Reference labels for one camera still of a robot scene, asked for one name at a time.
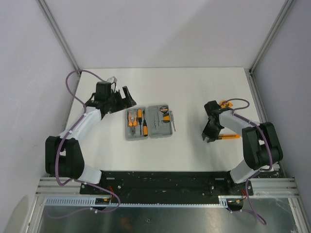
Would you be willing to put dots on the orange hex key holder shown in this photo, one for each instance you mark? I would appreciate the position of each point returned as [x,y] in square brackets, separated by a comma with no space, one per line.
[166,117]

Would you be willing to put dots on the grey slotted cable duct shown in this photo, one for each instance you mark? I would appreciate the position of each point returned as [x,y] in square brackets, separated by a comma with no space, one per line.
[100,202]

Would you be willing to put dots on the orange handle thick screwdriver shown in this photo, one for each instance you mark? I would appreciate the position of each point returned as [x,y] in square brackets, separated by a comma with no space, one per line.
[139,112]

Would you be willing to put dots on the orange handle slim screwdriver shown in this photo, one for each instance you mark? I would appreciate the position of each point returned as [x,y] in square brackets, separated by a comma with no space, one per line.
[145,127]

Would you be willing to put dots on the orange black utility knife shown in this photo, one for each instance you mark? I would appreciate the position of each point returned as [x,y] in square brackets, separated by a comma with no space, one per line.
[228,136]

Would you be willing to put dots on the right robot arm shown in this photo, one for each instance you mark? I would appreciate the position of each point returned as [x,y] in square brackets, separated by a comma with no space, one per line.
[260,143]

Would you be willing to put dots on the grey plastic tool case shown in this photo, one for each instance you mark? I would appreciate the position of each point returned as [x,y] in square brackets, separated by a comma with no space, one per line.
[156,127]

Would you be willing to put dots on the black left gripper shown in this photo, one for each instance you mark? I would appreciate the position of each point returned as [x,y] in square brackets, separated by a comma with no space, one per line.
[125,103]

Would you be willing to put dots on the orange tape measure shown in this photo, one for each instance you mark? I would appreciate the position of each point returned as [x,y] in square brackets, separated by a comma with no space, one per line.
[225,104]

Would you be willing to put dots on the orange handle pliers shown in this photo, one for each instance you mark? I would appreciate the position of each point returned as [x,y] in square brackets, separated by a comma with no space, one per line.
[132,121]

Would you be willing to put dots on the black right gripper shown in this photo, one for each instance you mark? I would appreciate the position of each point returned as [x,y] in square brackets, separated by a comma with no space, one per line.
[213,136]

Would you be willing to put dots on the aluminium frame rail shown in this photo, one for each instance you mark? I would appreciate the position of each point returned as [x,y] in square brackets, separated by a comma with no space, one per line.
[55,34]

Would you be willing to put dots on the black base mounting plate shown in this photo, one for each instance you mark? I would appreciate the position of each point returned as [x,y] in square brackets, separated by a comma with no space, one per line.
[143,184]

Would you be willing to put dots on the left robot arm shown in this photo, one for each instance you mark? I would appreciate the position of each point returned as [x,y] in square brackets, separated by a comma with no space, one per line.
[63,154]

